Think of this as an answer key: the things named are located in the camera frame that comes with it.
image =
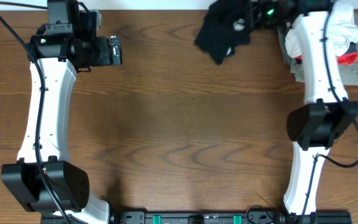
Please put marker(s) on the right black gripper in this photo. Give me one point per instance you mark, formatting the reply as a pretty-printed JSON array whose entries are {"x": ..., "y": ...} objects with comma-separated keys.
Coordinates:
[{"x": 255, "y": 20}]

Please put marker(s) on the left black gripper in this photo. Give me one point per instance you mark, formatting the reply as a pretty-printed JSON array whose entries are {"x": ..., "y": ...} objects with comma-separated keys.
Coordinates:
[{"x": 104, "y": 58}]

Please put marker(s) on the black t-shirt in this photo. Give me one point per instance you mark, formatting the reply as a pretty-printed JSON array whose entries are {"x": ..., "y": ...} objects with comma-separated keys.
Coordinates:
[{"x": 226, "y": 25}]

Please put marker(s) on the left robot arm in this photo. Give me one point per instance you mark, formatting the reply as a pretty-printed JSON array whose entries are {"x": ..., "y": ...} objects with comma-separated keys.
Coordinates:
[{"x": 43, "y": 179}]

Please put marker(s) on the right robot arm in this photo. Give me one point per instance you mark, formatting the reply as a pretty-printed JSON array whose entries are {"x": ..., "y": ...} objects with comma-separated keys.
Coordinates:
[{"x": 327, "y": 111}]

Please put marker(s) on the white folded garment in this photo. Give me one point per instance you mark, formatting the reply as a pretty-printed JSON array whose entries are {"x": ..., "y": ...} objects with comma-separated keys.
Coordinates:
[{"x": 344, "y": 31}]

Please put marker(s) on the red and black folded garment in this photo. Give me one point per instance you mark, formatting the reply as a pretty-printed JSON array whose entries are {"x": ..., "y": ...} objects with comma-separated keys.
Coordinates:
[{"x": 348, "y": 57}]

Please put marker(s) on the grey folded garment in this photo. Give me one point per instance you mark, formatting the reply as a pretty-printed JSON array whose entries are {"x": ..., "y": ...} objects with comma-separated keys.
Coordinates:
[{"x": 348, "y": 73}]

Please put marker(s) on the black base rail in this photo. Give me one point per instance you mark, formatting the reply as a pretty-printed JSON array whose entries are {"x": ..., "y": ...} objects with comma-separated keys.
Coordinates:
[{"x": 253, "y": 215}]

